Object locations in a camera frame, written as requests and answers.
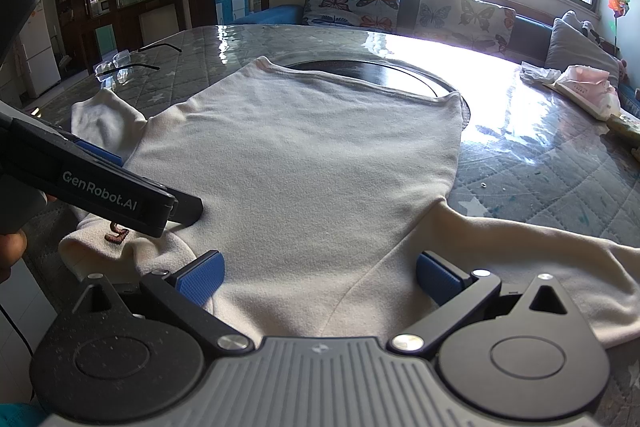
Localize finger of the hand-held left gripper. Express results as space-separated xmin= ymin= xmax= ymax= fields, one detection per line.
xmin=74 ymin=138 xmax=124 ymax=168
xmin=167 ymin=192 xmax=204 ymax=228

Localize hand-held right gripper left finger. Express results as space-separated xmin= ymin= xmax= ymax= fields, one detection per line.
xmin=70 ymin=249 xmax=255 ymax=355

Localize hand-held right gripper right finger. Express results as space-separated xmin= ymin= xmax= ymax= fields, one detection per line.
xmin=389 ymin=250 xmax=576 ymax=354

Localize white shirt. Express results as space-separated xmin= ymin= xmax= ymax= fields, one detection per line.
xmin=59 ymin=57 xmax=640 ymax=350

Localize person's left hand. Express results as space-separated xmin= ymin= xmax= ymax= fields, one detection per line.
xmin=0 ymin=229 xmax=28 ymax=283

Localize clear eyeglasses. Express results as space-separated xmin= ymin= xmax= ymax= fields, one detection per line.
xmin=94 ymin=44 xmax=183 ymax=82

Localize white refrigerator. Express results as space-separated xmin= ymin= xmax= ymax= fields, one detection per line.
xmin=17 ymin=0 xmax=62 ymax=98

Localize dark wooden console table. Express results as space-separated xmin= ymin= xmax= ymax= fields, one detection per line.
xmin=117 ymin=0 xmax=187 ymax=50

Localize teal cabinet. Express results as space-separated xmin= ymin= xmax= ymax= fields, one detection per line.
xmin=214 ymin=0 xmax=253 ymax=25

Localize black round turntable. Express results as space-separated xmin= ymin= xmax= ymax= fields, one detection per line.
xmin=285 ymin=58 xmax=471 ymax=128

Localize person's teal clothing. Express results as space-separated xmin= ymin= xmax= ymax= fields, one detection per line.
xmin=0 ymin=402 xmax=46 ymax=427

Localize pink tissue packet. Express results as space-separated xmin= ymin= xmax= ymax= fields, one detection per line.
xmin=552 ymin=64 xmax=623 ymax=120

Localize butterfly print cushion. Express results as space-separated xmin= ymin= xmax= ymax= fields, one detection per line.
xmin=414 ymin=0 xmax=517 ymax=54
xmin=302 ymin=0 xmax=401 ymax=32

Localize grey pillow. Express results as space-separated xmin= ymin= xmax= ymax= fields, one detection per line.
xmin=544 ymin=11 xmax=623 ymax=75

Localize black and white plush toy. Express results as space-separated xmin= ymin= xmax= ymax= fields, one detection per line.
xmin=582 ymin=21 xmax=608 ymax=45

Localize colourful pinwheel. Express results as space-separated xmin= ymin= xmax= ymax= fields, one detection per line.
xmin=602 ymin=0 xmax=632 ymax=58

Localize black cable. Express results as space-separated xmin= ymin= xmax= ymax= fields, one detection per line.
xmin=0 ymin=304 xmax=36 ymax=358

